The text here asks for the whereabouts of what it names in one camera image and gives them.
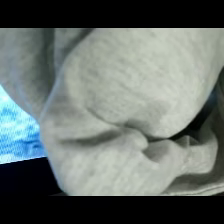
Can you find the white shirt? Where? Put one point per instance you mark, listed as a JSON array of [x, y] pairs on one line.
[[116, 83]]

